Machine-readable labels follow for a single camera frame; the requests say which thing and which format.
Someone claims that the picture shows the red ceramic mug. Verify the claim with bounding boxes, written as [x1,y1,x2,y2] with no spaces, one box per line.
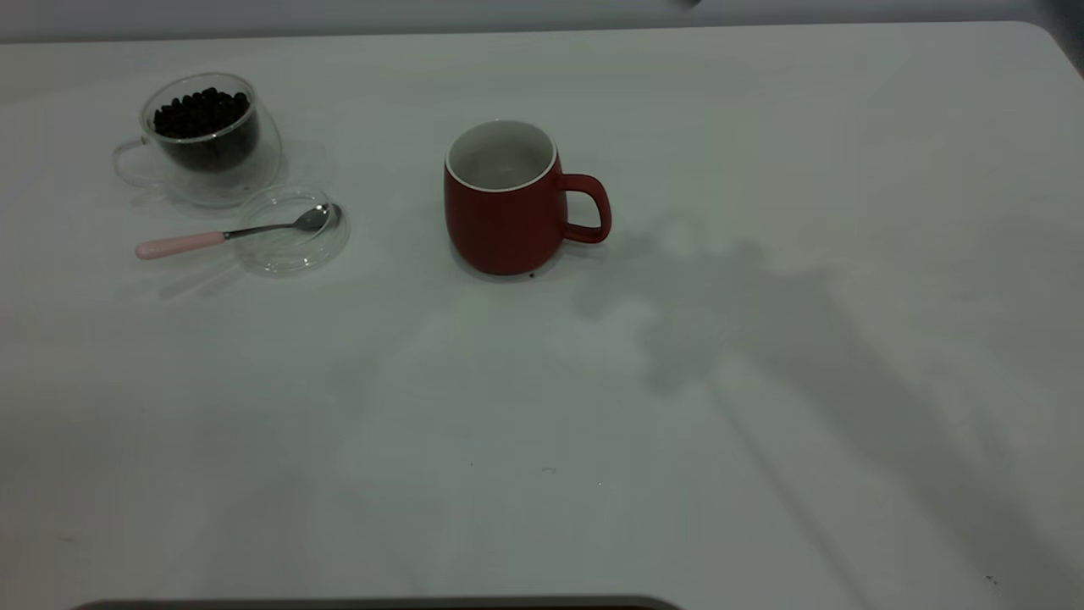
[443,119,612,277]

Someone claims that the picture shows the pink handled metal spoon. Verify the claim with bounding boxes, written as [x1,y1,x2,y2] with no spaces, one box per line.
[135,202,342,261]

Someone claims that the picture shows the clear glass lid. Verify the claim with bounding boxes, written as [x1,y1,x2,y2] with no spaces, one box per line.
[236,186,351,277]

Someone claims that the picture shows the dark coffee beans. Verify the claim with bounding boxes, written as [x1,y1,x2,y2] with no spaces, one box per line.
[152,87,253,142]

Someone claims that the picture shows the clear double wall glass cup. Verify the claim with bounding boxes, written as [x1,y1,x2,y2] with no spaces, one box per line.
[113,72,285,210]

